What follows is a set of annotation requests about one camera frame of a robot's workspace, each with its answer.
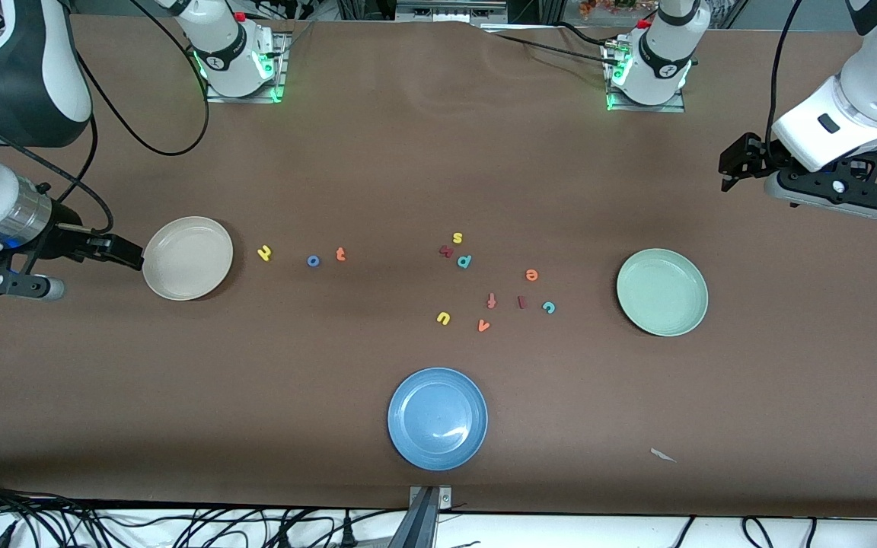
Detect beige brown plate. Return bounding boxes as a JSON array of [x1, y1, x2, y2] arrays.
[[142, 216, 234, 301]]

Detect green plate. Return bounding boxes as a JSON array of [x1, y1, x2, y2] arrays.
[[616, 248, 710, 337]]

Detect orange artificial flowers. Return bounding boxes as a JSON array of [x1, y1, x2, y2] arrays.
[[579, 0, 659, 18]]

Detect brown table cover sheet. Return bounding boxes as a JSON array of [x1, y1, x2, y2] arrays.
[[0, 14, 877, 520]]

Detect blue plate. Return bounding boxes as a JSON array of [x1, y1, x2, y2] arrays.
[[387, 368, 489, 471]]

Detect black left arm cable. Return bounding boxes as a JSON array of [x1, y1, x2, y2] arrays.
[[766, 0, 805, 149]]

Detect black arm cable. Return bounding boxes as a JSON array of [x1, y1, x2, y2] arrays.
[[766, 0, 805, 149], [0, 0, 211, 233]]

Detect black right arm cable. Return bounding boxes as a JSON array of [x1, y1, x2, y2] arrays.
[[0, 0, 211, 233]]

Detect thick black table cable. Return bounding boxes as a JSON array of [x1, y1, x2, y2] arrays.
[[556, 21, 622, 46]]

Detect thin black table cable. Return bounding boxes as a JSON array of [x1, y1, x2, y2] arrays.
[[480, 29, 614, 65]]

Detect silver aluminium frame rail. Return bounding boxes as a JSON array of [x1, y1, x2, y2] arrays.
[[395, 0, 508, 25]]

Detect metal clamp bracket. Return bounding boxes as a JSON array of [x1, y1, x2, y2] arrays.
[[408, 486, 453, 512]]

